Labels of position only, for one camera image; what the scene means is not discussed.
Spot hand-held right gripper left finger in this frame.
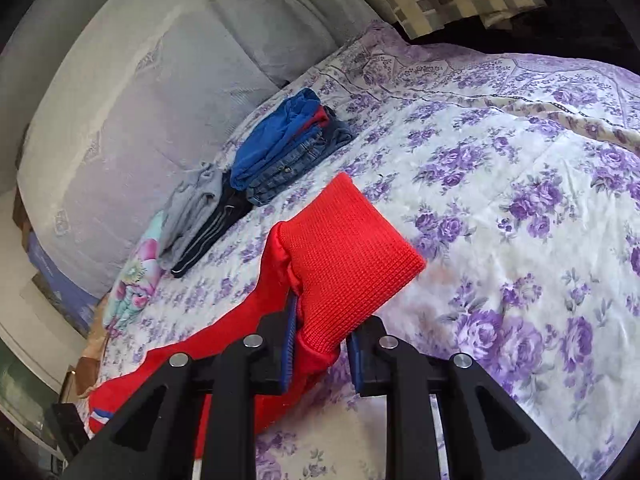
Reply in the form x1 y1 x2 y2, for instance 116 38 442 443
60 294 300 480

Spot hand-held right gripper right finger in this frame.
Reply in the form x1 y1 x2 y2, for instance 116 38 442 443
346 315 584 480

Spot red pants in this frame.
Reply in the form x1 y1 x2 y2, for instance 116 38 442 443
87 171 427 461

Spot folded black pants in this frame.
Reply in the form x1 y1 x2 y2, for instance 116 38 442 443
170 172 253 278

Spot folded grey pants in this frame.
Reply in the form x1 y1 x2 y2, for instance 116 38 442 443
159 162 223 271

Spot brown pillow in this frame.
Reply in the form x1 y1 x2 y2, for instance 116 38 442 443
75 330 108 401

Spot blue wrapped mattress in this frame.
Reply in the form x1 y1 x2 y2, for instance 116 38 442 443
22 230 101 336

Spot folded blue jeans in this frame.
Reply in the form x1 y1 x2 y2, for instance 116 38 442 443
247 119 357 207

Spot folded floral blanket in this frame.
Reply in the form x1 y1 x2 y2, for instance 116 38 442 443
102 210 168 341

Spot folded blue garment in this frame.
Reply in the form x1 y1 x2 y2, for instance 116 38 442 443
231 88 323 191

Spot purple floral bedspread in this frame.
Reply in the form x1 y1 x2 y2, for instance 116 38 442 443
70 20 640 480

